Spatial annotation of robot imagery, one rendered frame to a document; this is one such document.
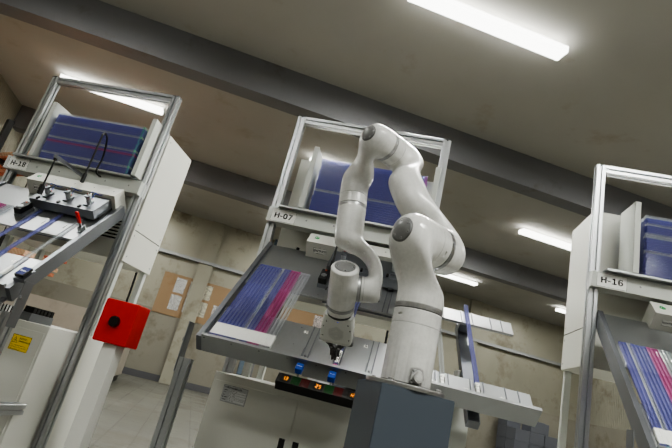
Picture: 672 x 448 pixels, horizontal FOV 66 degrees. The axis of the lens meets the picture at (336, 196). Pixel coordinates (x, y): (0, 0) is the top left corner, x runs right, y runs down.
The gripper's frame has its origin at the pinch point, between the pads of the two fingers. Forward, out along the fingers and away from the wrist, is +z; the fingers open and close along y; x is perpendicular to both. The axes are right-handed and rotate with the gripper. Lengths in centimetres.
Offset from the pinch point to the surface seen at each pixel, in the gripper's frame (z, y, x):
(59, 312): 320, -408, 325
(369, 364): 10.2, 10.6, 10.0
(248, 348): 9.2, -29.8, 2.4
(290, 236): 13, -43, 89
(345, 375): 10.3, 4.0, 2.4
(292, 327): 10.2, -19.7, 19.4
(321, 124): -37, -40, 120
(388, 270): 4, 9, 62
